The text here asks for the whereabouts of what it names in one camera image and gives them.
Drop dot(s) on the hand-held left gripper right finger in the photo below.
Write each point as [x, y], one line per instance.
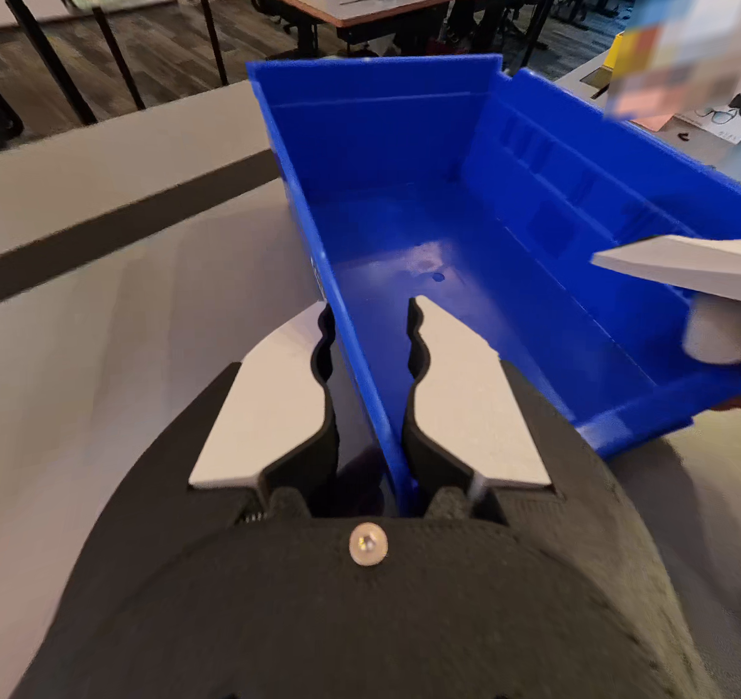
[474, 415]

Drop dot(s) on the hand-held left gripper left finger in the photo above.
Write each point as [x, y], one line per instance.
[272, 409]

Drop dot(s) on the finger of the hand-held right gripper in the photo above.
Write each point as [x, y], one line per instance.
[683, 262]

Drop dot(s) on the blue plastic bin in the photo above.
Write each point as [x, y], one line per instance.
[463, 189]

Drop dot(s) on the black eyeglasses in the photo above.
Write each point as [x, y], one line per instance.
[715, 114]

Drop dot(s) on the grey side table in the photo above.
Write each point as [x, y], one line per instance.
[579, 82]

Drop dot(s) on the grey table with dark edge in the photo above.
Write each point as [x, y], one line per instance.
[347, 7]

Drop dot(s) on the black metal railing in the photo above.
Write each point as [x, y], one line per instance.
[46, 50]

